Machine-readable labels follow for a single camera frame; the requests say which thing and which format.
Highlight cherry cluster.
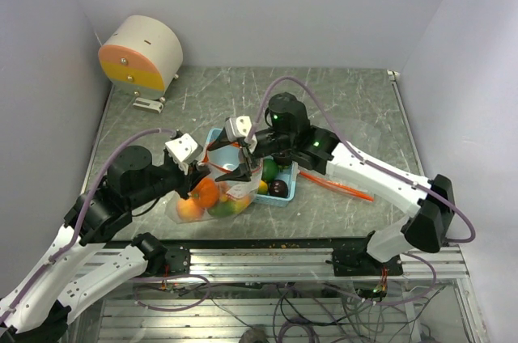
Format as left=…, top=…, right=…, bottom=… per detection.
left=219, top=182, right=250, bottom=200

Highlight yellow green mango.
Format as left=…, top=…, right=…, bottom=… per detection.
left=257, top=180, right=269, bottom=195

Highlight orange green mango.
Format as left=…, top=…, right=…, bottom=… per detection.
left=207, top=198, right=250, bottom=218

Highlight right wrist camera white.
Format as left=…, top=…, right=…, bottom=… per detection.
left=224, top=115, right=257, bottom=153

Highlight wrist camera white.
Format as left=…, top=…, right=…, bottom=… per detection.
left=165, top=133, right=203, bottom=175
left=224, top=115, right=257, bottom=153

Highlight loose wires under table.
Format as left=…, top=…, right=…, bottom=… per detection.
left=133, top=269, right=446, bottom=343

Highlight round drawer cabinet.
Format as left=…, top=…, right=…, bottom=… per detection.
left=98, top=15, right=184, bottom=101

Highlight pink yellow peach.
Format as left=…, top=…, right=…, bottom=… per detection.
left=176, top=199, right=205, bottom=222

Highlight white bracket on table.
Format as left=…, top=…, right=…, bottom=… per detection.
left=133, top=97, right=164, bottom=114

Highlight green lime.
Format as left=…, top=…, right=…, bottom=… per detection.
left=261, top=159, right=279, bottom=183

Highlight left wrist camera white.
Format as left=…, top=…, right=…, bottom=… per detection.
left=165, top=133, right=203, bottom=175

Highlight light blue plastic basket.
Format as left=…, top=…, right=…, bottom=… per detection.
left=204, top=144, right=299, bottom=207

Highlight aluminium rail frame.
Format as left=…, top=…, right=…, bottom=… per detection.
left=52, top=237, right=482, bottom=343

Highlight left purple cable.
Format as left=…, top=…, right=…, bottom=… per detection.
left=0, top=128, right=181, bottom=326

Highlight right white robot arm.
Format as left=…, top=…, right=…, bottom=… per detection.
left=207, top=92, right=453, bottom=275

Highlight clear orange zip bag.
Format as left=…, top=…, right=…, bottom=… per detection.
left=164, top=145, right=263, bottom=224

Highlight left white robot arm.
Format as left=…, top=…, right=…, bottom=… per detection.
left=1, top=138, right=209, bottom=342

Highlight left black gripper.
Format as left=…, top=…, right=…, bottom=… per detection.
left=128, top=155, right=212, bottom=208

